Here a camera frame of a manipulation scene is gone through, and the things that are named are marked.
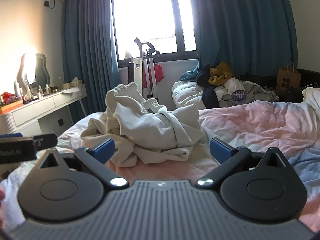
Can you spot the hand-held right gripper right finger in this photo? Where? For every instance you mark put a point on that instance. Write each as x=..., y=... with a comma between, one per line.
x=220, y=150

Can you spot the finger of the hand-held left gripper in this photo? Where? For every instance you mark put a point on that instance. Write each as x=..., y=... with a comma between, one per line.
x=10, y=135
x=46, y=140

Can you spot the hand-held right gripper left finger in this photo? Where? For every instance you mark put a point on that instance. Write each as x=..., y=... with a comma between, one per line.
x=103, y=149

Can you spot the cream white pants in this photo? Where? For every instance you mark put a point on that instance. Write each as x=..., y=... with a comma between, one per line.
x=147, y=127

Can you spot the orange box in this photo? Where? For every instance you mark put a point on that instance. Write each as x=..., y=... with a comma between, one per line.
x=10, y=107

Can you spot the white dressing table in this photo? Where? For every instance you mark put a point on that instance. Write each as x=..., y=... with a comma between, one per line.
x=42, y=106

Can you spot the pastel pink blue bed blanket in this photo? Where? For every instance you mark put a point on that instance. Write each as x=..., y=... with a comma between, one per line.
x=250, y=125

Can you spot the group of cosmetic bottles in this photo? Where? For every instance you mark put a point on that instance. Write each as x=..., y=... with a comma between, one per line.
x=40, y=90

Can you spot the dark navy garment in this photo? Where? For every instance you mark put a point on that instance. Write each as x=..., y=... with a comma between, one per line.
x=208, y=93

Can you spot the white shirt with purple print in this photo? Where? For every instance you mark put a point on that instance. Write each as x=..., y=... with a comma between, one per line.
x=236, y=91

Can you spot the tissue box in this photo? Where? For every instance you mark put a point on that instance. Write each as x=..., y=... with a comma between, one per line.
x=73, y=82

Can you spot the grey white crumpled garment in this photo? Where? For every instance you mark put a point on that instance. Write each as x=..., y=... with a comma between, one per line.
x=260, y=91

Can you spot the wavy framed vanity mirror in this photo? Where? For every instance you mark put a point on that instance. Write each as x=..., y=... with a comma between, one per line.
x=40, y=67

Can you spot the mustard yellow garment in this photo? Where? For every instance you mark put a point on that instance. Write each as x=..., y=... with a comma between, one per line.
x=220, y=76

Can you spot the blue garment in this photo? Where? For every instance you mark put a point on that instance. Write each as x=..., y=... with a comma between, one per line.
x=191, y=73

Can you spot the white folded board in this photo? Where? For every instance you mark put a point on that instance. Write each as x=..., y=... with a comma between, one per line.
x=136, y=70

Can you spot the red bag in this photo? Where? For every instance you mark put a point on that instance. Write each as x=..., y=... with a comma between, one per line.
x=158, y=71

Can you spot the folded metal trolley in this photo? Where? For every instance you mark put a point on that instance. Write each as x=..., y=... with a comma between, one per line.
x=150, y=65

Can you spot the white plastic bag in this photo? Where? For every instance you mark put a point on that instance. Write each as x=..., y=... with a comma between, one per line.
x=128, y=55

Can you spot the brown paper bag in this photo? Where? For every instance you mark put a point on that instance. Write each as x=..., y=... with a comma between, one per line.
x=287, y=78

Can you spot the teal window curtain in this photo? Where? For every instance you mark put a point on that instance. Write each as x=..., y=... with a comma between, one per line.
x=240, y=25
x=87, y=42

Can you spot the cream white bedding cloth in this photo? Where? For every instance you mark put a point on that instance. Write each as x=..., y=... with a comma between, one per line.
x=312, y=97

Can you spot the black round chair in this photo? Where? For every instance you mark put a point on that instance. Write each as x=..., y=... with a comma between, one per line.
x=310, y=77

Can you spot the dark framed window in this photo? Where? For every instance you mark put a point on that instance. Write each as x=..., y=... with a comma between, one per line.
x=150, y=12

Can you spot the black wall socket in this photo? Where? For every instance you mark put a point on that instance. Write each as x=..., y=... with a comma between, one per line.
x=46, y=3

